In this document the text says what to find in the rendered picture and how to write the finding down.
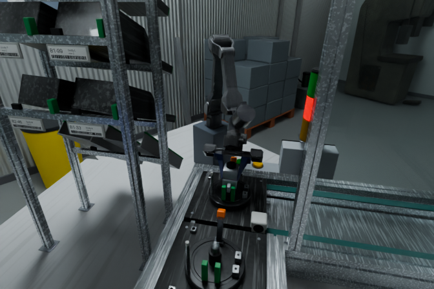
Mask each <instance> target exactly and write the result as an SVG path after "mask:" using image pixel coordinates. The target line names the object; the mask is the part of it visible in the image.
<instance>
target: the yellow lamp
mask: <svg viewBox="0 0 434 289"><path fill-rule="evenodd" d="M308 126H309V121H307V120H305V119H304V118H303V119H302V127H301V131H300V139H301V140H302V141H303V142H305V141H306V137H307V131H308Z"/></svg>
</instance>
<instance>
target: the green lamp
mask: <svg viewBox="0 0 434 289"><path fill-rule="evenodd" d="M317 78H318V74H316V73H313V72H311V75H310V79H309V86H308V90H307V96H309V97H311V98H314V95H315V89H316V82H317Z"/></svg>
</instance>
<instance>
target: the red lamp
mask: <svg viewBox="0 0 434 289"><path fill-rule="evenodd" d="M312 105H313V98H311V97H309V96H307V97H306V101H305V108H304V115H303V118H304V119H305V120H307V121H309V120H310V116H311V110H312Z"/></svg>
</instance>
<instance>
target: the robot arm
mask: <svg viewBox="0 0 434 289"><path fill-rule="evenodd" d="M208 45H209V50H210V52H211V54H212V56H213V63H212V85H211V92H210V94H209V95H208V96H207V102H206V103H205V106H204V112H205V114H206V116H207V118H206V120H207V123H206V124H205V126H208V127H209V128H212V129H217V128H219V127H221V126H224V125H223V124H222V114H225V115H232V116H231V117H230V118H229V124H228V129H227V135H224V140H223V147H225V149H223V148H217V146H216V144H205V145H204V146H203V152H204V154H205V156H207V157H214V158H215V160H218V163H219V167H220V175H221V179H223V168H224V158H223V155H232V156H238V157H242V158H241V161H240V167H239V170H238V175H237V181H238V180H239V178H240V176H241V174H242V172H243V170H244V168H245V167H246V165H247V164H250V163H251V161H252V162H257V163H262V159H263V154H264V152H263V150H261V149H254V148H251V151H250V152H247V151H242V150H243V145H246V144H247V134H245V133H244V132H245V127H246V126H248V125H249V123H250V122H251V121H252V120H253V119H254V118H255V115H256V112H255V110H254V109H253V107H251V106H249V105H248V104H247V102H246V101H243V98H242V95H241V93H240V92H239V91H238V87H237V80H236V69H235V63H234V57H235V49H234V41H233V39H232V38H231V37H229V34H212V35H211V37H210V38H209V39H208ZM223 87H224V94H223V95H222V90H223ZM229 152H230V153H229Z"/></svg>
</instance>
